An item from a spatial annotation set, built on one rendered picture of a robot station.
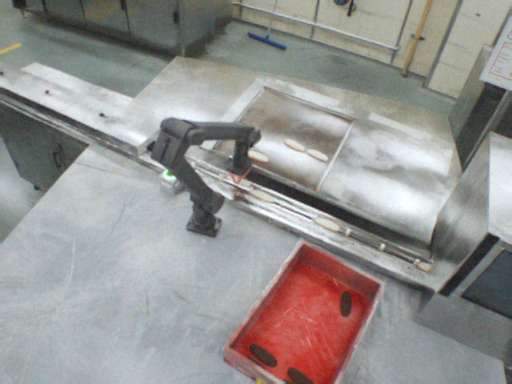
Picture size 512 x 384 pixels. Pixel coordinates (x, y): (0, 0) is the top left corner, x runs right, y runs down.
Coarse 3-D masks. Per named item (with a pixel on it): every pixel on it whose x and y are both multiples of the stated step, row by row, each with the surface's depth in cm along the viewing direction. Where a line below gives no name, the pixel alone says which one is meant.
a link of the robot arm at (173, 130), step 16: (176, 128) 95; (192, 128) 96; (160, 144) 96; (176, 144) 95; (160, 160) 97; (176, 160) 96; (176, 176) 105; (192, 176) 110; (192, 192) 117; (208, 192) 123; (208, 208) 128
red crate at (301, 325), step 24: (288, 288) 123; (312, 288) 124; (336, 288) 125; (264, 312) 116; (288, 312) 117; (312, 312) 118; (336, 312) 118; (360, 312) 119; (264, 336) 110; (288, 336) 111; (312, 336) 112; (336, 336) 112; (288, 360) 106; (312, 360) 106; (336, 360) 107
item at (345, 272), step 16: (304, 240) 126; (288, 256) 121; (304, 256) 128; (320, 256) 124; (336, 256) 122; (288, 272) 125; (336, 272) 124; (352, 272) 120; (272, 288) 112; (368, 288) 120; (256, 304) 107; (368, 304) 117; (368, 320) 106; (240, 336) 103; (224, 352) 97; (352, 352) 99; (240, 368) 97; (256, 368) 94
